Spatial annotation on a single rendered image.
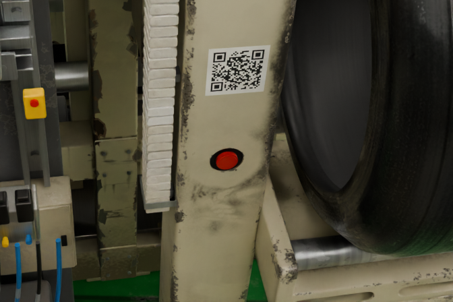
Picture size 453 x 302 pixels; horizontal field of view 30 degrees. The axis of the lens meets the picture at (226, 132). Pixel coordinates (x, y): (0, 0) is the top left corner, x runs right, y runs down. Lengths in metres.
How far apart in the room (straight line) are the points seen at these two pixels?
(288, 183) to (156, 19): 0.58
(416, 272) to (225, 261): 0.29
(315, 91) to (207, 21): 0.49
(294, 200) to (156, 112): 0.45
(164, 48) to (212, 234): 0.36
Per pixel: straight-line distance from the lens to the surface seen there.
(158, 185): 1.17
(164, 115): 1.08
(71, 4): 1.88
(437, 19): 0.89
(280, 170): 1.49
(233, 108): 1.07
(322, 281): 1.28
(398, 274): 1.31
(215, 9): 0.97
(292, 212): 1.43
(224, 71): 1.03
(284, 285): 1.20
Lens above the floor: 1.89
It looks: 45 degrees down
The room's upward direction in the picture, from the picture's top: 6 degrees clockwise
